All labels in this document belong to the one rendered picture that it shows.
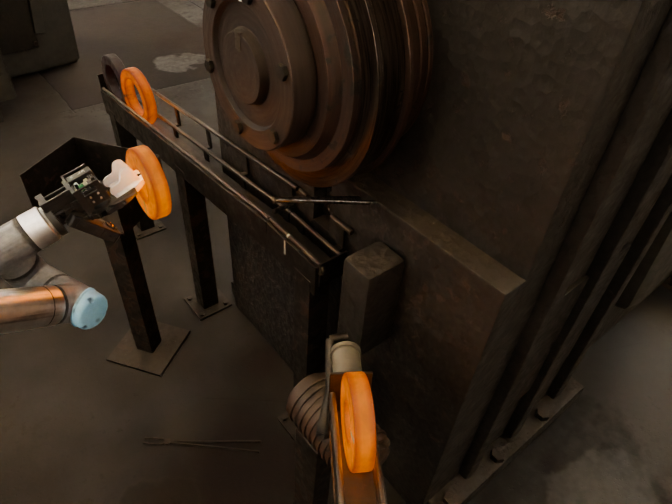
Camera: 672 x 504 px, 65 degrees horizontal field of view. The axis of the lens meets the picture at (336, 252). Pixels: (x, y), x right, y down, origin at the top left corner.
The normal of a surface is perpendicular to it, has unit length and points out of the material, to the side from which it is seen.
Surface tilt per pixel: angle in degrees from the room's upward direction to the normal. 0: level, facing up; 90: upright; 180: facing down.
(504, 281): 0
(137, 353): 0
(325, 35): 61
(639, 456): 0
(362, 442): 53
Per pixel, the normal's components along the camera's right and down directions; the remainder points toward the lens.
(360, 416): 0.11, -0.40
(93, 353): 0.06, -0.75
